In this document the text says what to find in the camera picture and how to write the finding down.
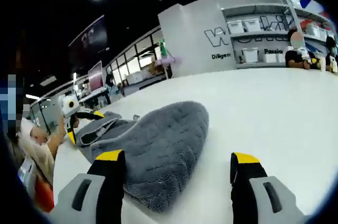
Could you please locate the row of white storage boxes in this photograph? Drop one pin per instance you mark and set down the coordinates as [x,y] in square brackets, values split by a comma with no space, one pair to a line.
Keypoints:
[249,55]

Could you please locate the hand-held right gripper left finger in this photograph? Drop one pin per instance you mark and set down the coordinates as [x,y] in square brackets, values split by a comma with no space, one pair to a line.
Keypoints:
[108,195]

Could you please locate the white cabinet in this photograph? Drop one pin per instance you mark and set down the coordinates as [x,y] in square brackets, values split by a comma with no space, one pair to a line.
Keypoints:
[145,80]

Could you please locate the grey metal shelf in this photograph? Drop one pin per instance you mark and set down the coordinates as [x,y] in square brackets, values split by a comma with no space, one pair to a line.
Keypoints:
[253,33]
[317,31]

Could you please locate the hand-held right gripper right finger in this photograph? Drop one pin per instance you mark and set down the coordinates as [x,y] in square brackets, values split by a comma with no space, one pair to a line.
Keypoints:
[251,197]

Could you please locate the dark hanging screen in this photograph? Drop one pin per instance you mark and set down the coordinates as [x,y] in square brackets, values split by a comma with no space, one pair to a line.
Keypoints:
[89,36]

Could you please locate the green hanging decoration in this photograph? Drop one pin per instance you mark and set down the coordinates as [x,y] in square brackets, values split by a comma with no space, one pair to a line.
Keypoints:
[163,48]

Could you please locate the white cup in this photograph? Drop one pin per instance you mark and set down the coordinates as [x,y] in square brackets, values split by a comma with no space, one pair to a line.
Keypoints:
[323,65]

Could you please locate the monitor desk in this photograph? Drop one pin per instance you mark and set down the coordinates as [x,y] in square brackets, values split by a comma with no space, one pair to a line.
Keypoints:
[95,97]

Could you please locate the brown bundle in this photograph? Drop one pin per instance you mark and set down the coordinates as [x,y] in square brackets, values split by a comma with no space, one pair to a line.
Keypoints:
[153,69]

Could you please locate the white chest device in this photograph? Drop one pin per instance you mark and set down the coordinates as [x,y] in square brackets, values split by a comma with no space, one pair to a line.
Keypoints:
[26,173]

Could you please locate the red white blue flag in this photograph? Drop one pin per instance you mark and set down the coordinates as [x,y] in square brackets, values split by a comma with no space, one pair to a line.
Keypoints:
[314,7]

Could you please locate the pink monitor screen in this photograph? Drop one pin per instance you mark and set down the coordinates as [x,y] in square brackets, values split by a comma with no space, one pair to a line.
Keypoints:
[96,77]

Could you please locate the person's own torso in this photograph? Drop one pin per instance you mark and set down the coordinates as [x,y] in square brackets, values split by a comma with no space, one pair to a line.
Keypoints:
[39,155]

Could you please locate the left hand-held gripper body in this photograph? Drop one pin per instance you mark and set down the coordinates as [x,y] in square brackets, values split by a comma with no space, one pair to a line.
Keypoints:
[70,105]

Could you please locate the lavender padded roll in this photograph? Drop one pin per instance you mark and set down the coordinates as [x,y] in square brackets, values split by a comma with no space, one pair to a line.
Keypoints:
[169,61]

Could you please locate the grey towel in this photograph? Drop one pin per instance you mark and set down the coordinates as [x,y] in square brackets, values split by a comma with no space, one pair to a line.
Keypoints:
[169,142]

